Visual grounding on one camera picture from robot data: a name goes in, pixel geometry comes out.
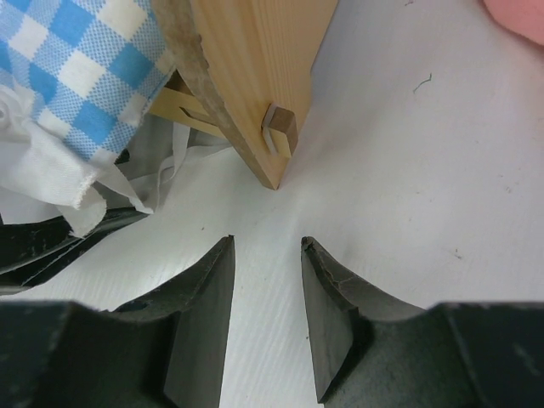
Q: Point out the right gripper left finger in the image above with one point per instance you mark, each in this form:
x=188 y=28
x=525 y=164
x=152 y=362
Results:
x=165 y=348

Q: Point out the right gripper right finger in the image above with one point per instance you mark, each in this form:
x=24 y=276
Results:
x=371 y=349

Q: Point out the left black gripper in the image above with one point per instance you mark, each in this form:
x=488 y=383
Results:
x=33 y=253

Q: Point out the blue checkered mattress cushion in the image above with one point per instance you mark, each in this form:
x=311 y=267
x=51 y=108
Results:
x=77 y=80

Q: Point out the wooden pet bed frame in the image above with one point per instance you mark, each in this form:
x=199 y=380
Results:
x=243 y=72

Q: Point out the pink crumpled cloth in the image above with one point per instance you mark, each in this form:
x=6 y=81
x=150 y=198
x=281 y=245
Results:
x=522 y=17

